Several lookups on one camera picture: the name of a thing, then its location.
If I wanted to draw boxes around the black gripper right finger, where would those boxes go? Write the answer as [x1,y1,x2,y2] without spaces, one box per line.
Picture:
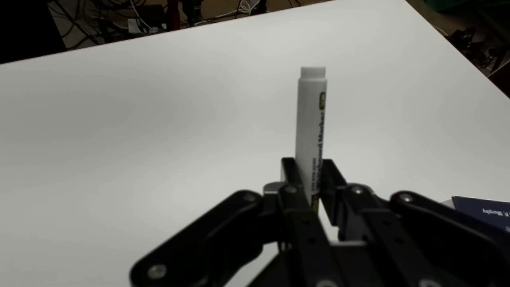
[316,158,510,287]

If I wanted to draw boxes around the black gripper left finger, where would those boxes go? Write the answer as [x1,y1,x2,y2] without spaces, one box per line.
[128,156,340,287]

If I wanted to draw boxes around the white marker blue cap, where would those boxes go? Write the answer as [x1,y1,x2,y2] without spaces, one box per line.
[293,66,328,211]

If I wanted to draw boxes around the blue hardcover textbook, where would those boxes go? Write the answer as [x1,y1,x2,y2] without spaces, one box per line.
[450,195,510,233]

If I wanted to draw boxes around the tangled floor cables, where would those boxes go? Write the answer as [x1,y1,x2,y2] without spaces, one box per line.
[46,0,267,50]

